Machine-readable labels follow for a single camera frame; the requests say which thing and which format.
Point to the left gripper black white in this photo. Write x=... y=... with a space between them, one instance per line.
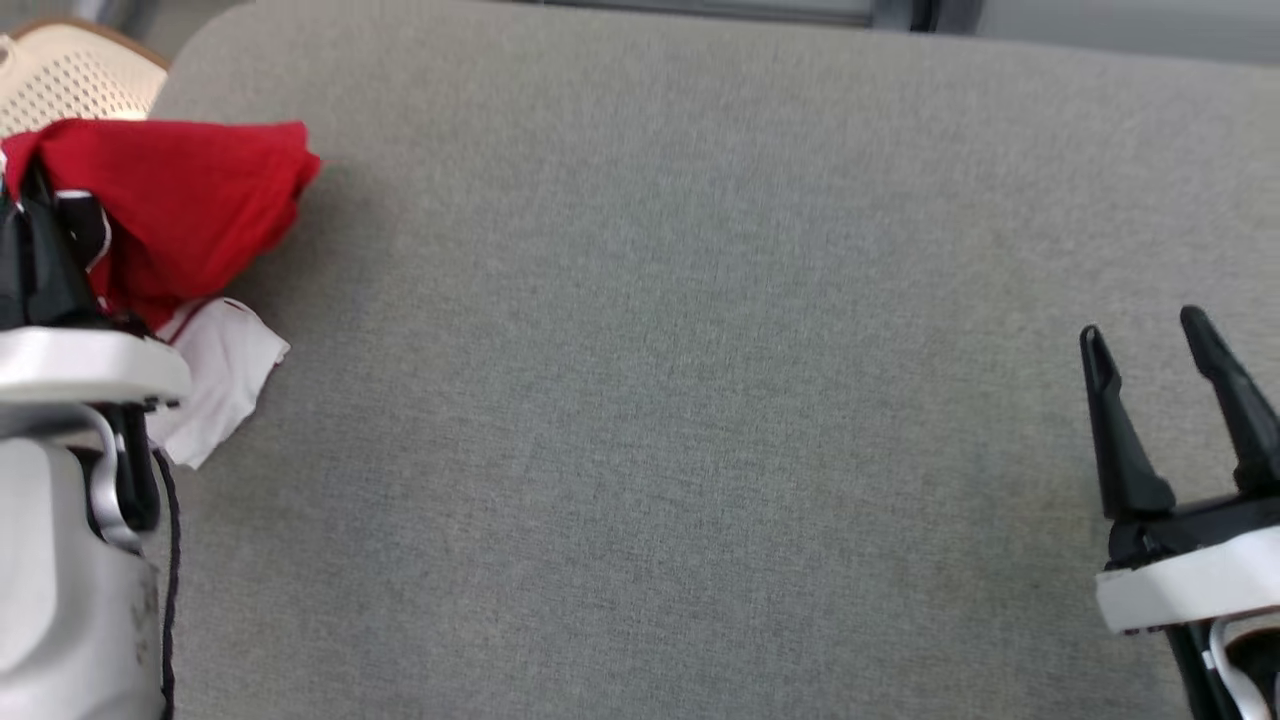
x=80 y=365

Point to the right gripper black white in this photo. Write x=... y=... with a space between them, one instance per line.
x=1190 y=585

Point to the red and white garment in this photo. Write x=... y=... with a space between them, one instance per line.
x=200 y=200

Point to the cream perforated laundry basket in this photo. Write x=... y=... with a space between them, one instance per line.
x=80 y=75

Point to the grey fabric sofa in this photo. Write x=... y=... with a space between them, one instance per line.
x=650 y=350

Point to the grey partition base rail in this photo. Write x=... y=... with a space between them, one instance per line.
x=700 y=8

